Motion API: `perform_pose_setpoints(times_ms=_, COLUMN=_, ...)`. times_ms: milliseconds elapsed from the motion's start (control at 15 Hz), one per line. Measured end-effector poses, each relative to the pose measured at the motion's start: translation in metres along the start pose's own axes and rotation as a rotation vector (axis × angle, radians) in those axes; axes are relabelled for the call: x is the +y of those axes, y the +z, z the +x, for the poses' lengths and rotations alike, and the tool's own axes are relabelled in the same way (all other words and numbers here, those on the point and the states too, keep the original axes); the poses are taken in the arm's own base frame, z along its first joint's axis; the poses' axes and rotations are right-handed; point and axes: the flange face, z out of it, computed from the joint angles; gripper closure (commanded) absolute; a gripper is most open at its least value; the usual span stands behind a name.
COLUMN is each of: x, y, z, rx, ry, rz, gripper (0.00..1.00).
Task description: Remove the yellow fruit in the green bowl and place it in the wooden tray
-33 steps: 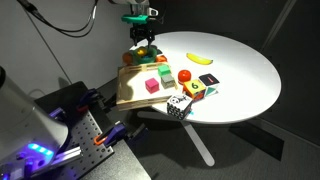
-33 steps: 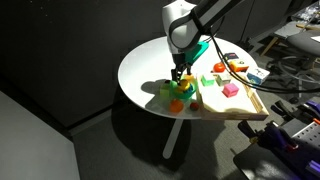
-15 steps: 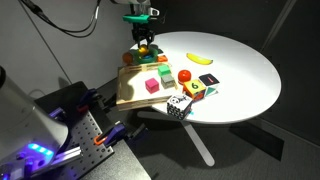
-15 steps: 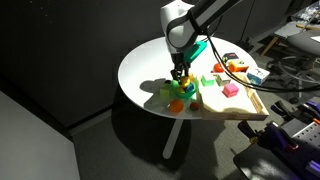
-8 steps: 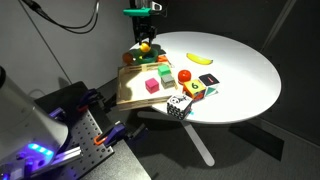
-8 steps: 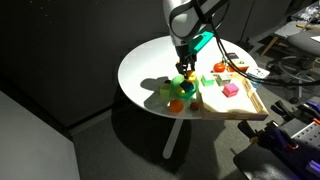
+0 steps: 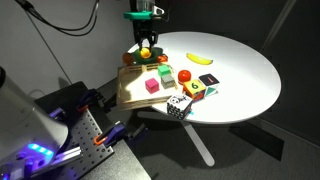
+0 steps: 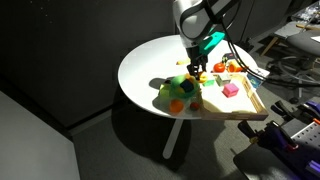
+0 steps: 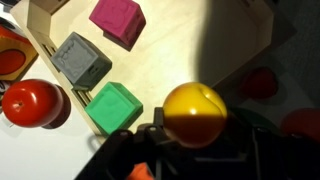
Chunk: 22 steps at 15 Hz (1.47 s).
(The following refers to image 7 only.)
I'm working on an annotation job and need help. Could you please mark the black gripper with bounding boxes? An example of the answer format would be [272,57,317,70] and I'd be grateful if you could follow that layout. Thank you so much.
[132,18,159,52]

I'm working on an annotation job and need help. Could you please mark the yellow round toy fruit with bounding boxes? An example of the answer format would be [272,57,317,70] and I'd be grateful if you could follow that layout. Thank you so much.
[140,47,152,60]

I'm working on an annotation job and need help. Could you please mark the green bowl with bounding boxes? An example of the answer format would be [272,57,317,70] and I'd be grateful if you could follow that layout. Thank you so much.
[130,46,165,64]

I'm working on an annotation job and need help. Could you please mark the orange toy fruit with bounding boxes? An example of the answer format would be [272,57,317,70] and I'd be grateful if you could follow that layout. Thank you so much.
[121,52,134,66]

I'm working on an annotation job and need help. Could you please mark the wooden tray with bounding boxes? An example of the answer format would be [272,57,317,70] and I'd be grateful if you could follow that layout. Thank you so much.
[115,62,179,112]

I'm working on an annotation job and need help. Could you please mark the orange block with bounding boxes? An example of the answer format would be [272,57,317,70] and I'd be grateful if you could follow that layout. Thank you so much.
[157,54,169,64]

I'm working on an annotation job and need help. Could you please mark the green cube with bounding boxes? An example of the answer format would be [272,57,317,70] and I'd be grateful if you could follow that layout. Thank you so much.
[157,64,172,77]

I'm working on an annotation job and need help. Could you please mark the pink cube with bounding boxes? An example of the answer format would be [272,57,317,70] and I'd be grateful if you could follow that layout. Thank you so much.
[144,77,160,94]

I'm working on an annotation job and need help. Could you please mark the gray cube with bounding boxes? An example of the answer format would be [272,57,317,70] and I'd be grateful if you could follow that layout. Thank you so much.
[160,73,176,89]

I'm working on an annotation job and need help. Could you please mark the red toy apple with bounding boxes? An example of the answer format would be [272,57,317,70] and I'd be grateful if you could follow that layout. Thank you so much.
[177,69,193,85]

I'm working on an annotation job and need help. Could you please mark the yellow toy banana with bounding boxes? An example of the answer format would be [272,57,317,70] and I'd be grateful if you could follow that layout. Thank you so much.
[185,52,214,66]

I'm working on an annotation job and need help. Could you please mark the orange number six cube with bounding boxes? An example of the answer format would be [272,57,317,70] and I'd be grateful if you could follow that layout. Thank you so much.
[182,79,207,101]

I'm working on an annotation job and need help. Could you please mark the black white checkered cube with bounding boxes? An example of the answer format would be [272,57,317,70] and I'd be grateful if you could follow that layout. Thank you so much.
[166,93,194,121]

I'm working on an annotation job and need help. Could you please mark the purple orange clamp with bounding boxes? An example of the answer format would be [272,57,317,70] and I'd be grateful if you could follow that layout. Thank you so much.
[75,88,102,113]
[93,121,148,146]

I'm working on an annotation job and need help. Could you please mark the white table base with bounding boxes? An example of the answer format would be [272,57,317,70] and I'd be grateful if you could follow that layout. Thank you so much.
[138,111,216,168]

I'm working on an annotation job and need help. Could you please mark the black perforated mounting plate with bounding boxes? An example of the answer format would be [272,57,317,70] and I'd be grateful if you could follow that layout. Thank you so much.
[53,101,115,180]

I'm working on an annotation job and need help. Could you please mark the black robot stand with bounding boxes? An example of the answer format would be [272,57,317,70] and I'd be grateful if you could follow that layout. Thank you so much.
[34,80,152,180]

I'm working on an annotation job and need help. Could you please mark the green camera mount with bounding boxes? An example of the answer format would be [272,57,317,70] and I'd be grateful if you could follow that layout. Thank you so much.
[123,10,158,21]

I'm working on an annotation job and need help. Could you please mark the thick black cable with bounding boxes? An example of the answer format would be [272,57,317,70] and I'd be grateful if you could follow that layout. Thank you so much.
[14,0,100,37]

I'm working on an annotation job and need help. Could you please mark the thin black cable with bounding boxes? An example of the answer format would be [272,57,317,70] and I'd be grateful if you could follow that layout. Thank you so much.
[24,9,73,84]

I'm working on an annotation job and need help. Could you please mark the silver aluminium rail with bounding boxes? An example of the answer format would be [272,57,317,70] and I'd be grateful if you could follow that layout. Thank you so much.
[49,106,67,122]
[53,145,83,165]

